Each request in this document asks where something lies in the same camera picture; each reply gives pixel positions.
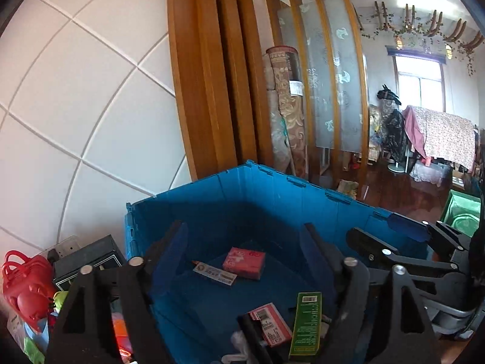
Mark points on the blue plastic crate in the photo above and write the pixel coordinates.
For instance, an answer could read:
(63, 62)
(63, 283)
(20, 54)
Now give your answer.
(235, 212)

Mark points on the black slim box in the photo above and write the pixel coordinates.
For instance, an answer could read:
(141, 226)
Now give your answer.
(252, 341)

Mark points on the green plastic bin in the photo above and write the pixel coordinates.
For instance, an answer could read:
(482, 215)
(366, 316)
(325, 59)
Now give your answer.
(460, 212)

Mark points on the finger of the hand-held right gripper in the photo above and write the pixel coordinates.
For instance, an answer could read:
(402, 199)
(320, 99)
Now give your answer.
(411, 227)
(379, 252)

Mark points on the pink floral tissue box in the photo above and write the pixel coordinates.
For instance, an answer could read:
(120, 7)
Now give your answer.
(244, 261)

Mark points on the white long box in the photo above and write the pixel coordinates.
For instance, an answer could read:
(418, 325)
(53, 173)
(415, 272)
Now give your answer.
(214, 273)

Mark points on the white plastic bag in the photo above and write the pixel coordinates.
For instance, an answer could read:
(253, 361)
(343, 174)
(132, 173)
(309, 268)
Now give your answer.
(238, 349)

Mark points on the white fabric bundle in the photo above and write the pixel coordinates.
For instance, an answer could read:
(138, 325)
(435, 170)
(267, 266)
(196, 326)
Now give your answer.
(428, 172)

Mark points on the patterned floor cushion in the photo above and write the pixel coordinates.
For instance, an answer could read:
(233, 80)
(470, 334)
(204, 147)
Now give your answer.
(348, 189)

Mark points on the black hanging garment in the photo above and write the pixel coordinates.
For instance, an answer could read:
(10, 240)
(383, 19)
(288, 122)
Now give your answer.
(394, 129)

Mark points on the rolled patterned carpet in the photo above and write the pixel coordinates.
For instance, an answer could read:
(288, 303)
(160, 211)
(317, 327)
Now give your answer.
(288, 121)

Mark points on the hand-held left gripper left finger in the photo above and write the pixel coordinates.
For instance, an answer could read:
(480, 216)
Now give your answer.
(166, 265)

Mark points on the red white barcode box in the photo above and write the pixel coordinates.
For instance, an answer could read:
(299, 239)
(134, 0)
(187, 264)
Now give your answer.
(271, 324)

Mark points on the white round stand base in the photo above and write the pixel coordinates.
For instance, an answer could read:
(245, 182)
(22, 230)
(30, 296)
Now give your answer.
(396, 167)

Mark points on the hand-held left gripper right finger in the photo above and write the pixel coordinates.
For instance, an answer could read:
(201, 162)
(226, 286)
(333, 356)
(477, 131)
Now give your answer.
(318, 265)

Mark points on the red toy suitcase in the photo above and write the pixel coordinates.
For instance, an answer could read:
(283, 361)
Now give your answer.
(30, 295)

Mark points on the window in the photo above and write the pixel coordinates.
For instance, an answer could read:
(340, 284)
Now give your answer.
(416, 83)

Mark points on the colourful plastic bag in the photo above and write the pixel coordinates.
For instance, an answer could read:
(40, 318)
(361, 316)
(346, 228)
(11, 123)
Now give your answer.
(375, 136)

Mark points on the wooden frosted glass divider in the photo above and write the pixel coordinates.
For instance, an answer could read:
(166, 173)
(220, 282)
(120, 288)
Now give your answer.
(322, 83)

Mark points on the wooden wall frame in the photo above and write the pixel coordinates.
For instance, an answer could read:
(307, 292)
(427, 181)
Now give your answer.
(212, 83)

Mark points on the green slim box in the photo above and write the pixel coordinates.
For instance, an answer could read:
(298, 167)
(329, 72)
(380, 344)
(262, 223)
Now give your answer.
(305, 330)

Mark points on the floral blanket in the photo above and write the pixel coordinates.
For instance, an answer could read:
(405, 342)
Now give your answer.
(443, 132)

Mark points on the white wall socket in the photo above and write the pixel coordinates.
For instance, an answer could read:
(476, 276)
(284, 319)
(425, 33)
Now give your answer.
(66, 246)

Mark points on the green frog plush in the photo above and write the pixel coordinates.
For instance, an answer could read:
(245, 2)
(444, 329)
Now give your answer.
(60, 299)

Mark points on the ceiling vine decoration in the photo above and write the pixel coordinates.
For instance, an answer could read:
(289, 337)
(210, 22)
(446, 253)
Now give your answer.
(416, 26)

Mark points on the blue plastic bowl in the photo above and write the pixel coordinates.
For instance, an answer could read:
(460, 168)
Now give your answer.
(43, 333)

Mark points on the black gift box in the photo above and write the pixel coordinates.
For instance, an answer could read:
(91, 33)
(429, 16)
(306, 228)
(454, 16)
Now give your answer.
(91, 261)

